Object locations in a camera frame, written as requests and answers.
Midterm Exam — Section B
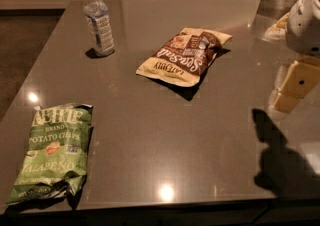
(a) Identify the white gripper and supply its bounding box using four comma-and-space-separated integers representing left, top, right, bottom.
272, 0, 320, 113

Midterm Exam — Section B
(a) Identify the green jalapeno chip bag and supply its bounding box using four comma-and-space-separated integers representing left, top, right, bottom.
7, 104, 92, 205

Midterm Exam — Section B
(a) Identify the brown sea salt chip bag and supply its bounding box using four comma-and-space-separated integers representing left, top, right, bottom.
136, 28, 232, 87

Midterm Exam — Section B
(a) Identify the metal snack dispenser base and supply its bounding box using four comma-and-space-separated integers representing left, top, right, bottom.
257, 0, 297, 19

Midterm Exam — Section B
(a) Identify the clear plastic water bottle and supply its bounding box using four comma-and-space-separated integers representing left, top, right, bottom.
83, 0, 115, 57

